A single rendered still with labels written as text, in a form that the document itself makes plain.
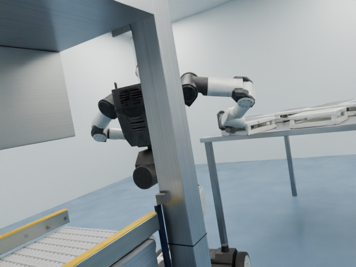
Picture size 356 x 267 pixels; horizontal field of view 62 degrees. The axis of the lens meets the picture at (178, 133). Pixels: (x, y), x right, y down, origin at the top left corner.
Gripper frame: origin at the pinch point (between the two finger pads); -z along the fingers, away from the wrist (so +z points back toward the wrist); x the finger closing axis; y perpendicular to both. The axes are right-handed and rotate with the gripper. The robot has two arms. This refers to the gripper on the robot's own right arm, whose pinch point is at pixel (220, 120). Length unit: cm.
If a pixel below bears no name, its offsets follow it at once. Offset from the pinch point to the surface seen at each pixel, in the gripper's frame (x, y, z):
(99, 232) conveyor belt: 12, -66, 119
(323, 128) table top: 10, 41, 44
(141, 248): 12, -58, 130
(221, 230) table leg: 77, -7, -13
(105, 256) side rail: 9, -63, 137
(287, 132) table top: 11.3, 28.3, 30.0
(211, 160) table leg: 27.2, -6.4, -13.3
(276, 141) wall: 73, 187, -302
